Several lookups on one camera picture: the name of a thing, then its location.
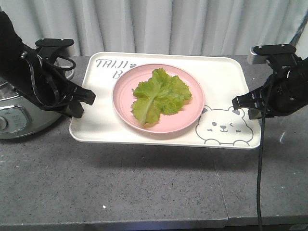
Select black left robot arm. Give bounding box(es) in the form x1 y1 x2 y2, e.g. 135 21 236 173
0 11 96 118

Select cream bear print tray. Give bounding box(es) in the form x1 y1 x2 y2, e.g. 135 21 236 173
69 52 260 149

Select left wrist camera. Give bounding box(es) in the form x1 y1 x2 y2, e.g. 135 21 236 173
35 38 75 58

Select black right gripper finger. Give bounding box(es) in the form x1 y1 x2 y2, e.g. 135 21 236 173
248 109 274 120
231 88 265 110

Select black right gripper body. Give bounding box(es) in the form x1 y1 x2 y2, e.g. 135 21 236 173
266 59 308 117

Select white rice cooker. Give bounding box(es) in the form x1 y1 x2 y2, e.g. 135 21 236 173
296 28 308 59

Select pale green electric cooking pot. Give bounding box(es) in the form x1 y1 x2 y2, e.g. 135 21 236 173
0 78 61 140

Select grey white curtain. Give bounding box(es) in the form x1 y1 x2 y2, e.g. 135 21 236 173
0 0 308 56

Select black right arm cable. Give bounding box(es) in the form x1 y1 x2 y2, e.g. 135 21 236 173
256 72 277 231

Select green lettuce leaf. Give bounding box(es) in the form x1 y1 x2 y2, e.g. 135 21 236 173
131 68 192 125

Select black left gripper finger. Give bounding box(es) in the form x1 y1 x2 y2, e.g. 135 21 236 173
74 85 96 105
64 102 84 118

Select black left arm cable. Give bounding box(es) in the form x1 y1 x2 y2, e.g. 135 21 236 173
20 50 77 108

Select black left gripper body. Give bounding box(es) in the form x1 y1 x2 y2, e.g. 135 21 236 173
12 48 80 116

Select pink round plate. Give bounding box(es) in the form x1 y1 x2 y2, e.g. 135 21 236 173
112 64 205 134

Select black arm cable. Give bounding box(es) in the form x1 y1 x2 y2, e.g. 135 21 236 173
256 72 277 231
20 50 77 108

